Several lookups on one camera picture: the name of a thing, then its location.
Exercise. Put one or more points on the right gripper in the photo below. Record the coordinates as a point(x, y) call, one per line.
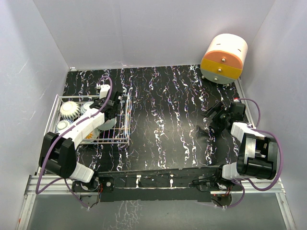
point(215, 123)

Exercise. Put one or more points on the mint green bowl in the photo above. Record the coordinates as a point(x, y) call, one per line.
point(109, 124)

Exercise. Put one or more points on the blue floral bowl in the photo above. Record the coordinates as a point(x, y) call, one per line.
point(86, 106)

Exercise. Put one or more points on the yellow floral bowl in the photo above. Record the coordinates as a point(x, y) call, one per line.
point(91, 137)

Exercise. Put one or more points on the white orange-rimmed bowl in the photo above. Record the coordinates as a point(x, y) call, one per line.
point(70, 110)

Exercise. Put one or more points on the red patterned bowl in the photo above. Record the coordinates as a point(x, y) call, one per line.
point(61, 125)

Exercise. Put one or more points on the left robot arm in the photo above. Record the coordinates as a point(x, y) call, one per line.
point(58, 149)

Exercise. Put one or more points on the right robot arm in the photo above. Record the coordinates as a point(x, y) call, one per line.
point(257, 157)

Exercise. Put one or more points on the round pastel drawer cabinet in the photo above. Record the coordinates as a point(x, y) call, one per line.
point(224, 59)

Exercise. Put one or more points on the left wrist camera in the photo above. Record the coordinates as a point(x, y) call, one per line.
point(103, 90)

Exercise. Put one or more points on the white wire dish rack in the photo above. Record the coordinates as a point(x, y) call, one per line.
point(118, 134)

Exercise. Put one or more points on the aluminium frame rail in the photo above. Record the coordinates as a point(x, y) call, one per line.
point(57, 187)

